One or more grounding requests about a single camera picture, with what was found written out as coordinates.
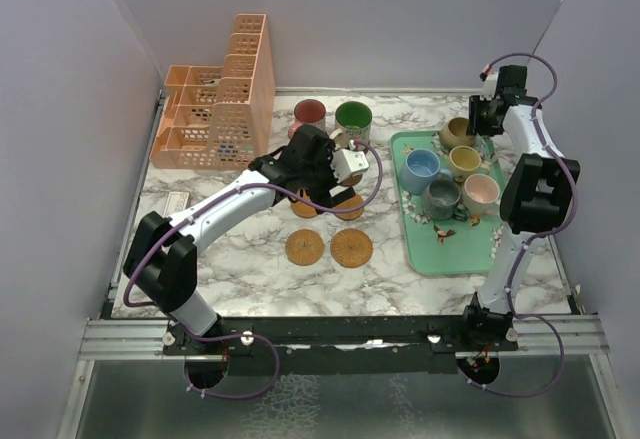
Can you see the red pink mug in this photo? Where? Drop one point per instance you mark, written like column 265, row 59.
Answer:
column 308, row 112

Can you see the mint green tray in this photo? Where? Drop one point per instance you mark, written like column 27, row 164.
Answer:
column 449, row 247

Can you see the woven rattan coaster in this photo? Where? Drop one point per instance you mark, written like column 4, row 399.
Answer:
column 304, row 247
column 351, row 248

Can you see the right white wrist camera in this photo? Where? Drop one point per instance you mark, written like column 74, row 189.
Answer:
column 490, row 79

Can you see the light blue mug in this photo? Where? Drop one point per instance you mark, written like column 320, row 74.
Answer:
column 420, row 168

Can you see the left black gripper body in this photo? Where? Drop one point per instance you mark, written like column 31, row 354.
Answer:
column 320, row 180

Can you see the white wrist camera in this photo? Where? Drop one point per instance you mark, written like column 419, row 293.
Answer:
column 349, row 161
column 490, row 79

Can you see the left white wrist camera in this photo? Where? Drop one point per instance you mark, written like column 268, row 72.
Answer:
column 349, row 161

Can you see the grey mug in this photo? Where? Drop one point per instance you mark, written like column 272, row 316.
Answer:
column 440, row 198

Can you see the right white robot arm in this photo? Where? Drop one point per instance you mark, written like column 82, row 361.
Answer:
column 538, row 200

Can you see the small silver card box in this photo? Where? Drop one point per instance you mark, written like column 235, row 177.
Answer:
column 176, row 202

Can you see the light wooden coaster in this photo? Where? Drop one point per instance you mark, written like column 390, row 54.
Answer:
column 303, row 209
column 351, row 208

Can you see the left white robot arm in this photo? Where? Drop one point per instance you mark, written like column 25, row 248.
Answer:
column 162, row 259

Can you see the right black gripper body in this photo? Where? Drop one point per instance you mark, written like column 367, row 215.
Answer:
column 480, row 121

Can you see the light wooden front coaster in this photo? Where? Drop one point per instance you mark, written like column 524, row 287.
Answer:
column 351, row 208

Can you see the yellow mug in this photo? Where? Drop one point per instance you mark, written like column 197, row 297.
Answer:
column 465, row 161

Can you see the green mug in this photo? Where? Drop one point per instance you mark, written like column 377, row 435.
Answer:
column 353, row 121

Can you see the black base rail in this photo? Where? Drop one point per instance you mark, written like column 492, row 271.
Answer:
column 342, row 345

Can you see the peach mesh file organizer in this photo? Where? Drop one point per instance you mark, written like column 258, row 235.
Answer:
column 219, row 117

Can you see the beige speckled mug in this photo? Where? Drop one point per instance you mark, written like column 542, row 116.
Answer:
column 454, row 133

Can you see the dark walnut coaster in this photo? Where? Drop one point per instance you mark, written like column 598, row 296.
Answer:
column 351, row 181

